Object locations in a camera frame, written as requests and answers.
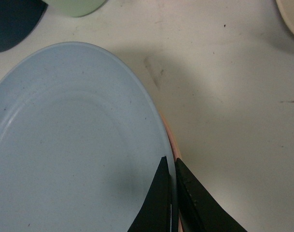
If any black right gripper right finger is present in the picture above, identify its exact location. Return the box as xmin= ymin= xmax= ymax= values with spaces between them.
xmin=175 ymin=158 xmax=246 ymax=232

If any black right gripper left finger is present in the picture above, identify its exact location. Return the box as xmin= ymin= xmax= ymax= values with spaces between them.
xmin=128 ymin=157 xmax=171 ymax=232

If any blue plate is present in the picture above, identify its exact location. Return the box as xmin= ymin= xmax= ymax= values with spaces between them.
xmin=0 ymin=42 xmax=175 ymax=232

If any cream toaster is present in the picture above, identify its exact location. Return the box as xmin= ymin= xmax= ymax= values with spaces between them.
xmin=276 ymin=0 xmax=294 ymax=35

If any green bowl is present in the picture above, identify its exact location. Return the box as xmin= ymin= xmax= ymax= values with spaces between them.
xmin=43 ymin=0 xmax=105 ymax=17

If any dark blue saucepan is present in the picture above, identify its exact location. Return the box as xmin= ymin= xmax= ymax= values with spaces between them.
xmin=0 ymin=0 xmax=47 ymax=52

